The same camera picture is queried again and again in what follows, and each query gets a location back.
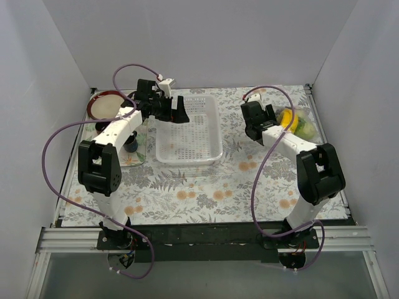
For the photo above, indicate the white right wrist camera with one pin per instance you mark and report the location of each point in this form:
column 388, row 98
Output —
column 256, row 97

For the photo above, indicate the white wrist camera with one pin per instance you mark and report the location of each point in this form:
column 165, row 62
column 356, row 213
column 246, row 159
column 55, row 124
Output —
column 256, row 97
column 166, row 85

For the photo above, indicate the red rimmed cream plate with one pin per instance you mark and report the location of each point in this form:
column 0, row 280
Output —
column 107, row 105

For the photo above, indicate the floral serving tray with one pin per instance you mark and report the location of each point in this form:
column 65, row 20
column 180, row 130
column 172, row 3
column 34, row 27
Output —
column 125, row 159

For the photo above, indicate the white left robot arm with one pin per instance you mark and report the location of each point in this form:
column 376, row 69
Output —
column 99, row 169

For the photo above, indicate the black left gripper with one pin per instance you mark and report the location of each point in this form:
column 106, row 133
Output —
column 172, row 108

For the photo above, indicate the dark blue mug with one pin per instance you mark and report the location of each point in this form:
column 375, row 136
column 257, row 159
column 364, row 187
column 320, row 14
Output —
column 131, row 144

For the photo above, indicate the orange ceramic cup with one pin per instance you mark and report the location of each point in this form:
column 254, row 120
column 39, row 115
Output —
column 101, row 126

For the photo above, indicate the white plastic mesh basket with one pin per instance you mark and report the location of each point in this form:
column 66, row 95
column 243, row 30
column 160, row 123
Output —
column 198, row 142

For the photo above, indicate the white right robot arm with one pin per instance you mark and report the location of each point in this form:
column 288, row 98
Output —
column 318, row 170

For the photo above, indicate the aluminium frame rail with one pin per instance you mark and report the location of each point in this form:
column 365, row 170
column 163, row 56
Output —
column 84, row 240

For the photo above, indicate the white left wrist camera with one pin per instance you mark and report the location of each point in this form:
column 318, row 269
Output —
column 166, row 85

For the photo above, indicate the clear zip top bag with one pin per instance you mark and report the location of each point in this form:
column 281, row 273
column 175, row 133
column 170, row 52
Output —
column 300, row 113

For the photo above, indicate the fake yellow banana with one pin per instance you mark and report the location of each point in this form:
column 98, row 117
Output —
column 285, row 117

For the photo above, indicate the fake green cabbage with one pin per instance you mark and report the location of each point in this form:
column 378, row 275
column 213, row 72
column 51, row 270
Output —
column 305, row 130

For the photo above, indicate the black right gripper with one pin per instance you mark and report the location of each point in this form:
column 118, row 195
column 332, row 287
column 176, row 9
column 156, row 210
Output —
column 269, row 115

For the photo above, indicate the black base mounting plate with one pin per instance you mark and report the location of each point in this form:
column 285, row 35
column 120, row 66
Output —
column 239, row 241

